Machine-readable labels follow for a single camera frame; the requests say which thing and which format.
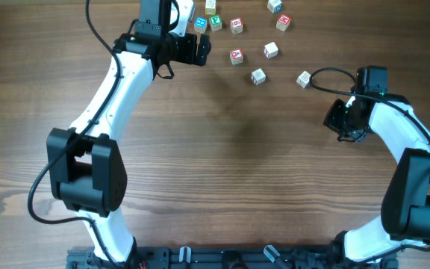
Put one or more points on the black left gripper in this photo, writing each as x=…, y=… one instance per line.
x=191, y=48

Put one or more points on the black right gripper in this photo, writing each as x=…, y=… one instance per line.
x=337, y=117

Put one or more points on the plain red trimmed block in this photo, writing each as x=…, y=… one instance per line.
x=258, y=76

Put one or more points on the red edged plain block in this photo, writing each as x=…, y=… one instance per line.
x=271, y=50

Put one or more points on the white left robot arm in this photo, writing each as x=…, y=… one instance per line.
x=85, y=165

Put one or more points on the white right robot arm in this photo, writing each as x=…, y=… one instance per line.
x=404, y=221

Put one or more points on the blue letter block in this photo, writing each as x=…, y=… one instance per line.
x=200, y=25

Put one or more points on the green F letter block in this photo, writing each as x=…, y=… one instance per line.
x=215, y=23

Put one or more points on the red A letter block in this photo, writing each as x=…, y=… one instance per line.
x=236, y=56

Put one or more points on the red 6 number block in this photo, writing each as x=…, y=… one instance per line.
x=236, y=26

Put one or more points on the yellow letter block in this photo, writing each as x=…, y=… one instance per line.
x=210, y=7

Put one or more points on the plain B letter block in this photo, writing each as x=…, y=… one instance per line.
x=304, y=79

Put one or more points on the blue white corner block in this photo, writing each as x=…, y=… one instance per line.
x=274, y=6

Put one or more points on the red M letter block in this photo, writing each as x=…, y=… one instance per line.
x=283, y=22

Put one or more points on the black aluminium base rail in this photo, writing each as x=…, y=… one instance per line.
x=311, y=256

